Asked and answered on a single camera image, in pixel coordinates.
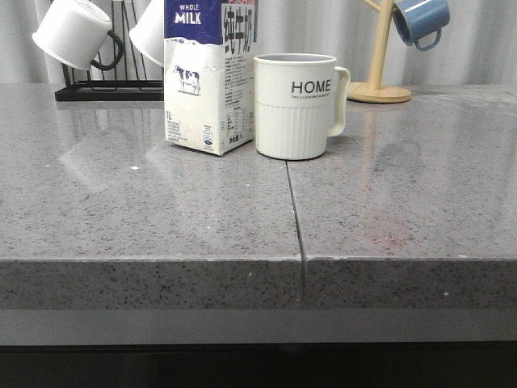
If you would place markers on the white mug black handle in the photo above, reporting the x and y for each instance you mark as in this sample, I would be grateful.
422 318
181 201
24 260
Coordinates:
73 32
148 34

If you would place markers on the whole milk carton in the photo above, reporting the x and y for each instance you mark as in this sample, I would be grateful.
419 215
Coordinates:
209 49

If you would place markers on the cream HOME mug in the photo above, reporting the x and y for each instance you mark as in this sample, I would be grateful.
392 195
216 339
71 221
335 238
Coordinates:
300 102

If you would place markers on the wooden mug tree stand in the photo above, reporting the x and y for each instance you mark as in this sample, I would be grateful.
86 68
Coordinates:
373 90

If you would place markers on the blue mug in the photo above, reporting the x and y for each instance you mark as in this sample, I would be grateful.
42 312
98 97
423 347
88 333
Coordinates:
420 23

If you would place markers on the white mug black handle right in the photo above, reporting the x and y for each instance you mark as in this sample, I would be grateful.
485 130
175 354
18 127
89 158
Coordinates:
148 34

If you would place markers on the black wire mug rack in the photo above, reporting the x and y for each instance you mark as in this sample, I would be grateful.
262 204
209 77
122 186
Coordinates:
134 78

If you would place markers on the white mug black handle left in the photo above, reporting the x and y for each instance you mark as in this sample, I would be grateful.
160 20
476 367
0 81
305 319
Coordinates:
73 32

